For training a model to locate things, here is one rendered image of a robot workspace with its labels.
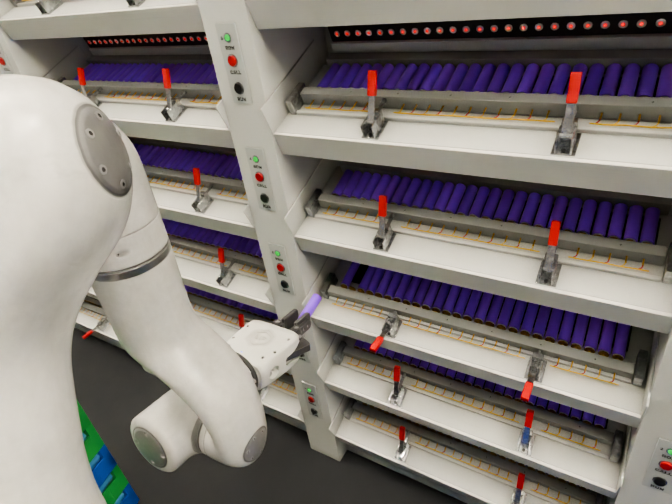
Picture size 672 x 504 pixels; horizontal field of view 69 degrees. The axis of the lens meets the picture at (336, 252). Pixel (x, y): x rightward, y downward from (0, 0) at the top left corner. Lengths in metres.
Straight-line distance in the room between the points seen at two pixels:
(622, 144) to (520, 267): 0.23
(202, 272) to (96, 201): 0.95
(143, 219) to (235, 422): 0.26
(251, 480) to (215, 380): 0.88
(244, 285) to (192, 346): 0.58
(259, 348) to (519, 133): 0.48
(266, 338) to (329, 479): 0.69
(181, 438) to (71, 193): 0.42
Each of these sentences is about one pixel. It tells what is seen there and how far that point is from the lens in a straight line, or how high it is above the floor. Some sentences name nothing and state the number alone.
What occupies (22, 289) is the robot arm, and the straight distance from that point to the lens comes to 0.32.
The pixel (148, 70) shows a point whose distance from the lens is 1.21.
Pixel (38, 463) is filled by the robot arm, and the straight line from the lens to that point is 0.38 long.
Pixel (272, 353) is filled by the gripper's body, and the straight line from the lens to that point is 0.75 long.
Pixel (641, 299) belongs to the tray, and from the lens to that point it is 0.77.
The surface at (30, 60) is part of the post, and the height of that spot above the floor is 1.02.
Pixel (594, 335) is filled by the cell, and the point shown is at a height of 0.57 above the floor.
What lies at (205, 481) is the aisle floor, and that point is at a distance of 1.49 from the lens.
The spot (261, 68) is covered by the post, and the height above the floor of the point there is 1.02.
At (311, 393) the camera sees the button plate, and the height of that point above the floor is 0.25.
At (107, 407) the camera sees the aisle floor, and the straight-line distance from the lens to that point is 1.81.
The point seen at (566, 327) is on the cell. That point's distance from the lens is 0.93.
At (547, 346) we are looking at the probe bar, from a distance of 0.91.
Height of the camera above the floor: 1.18
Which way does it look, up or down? 33 degrees down
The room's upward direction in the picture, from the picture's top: 9 degrees counter-clockwise
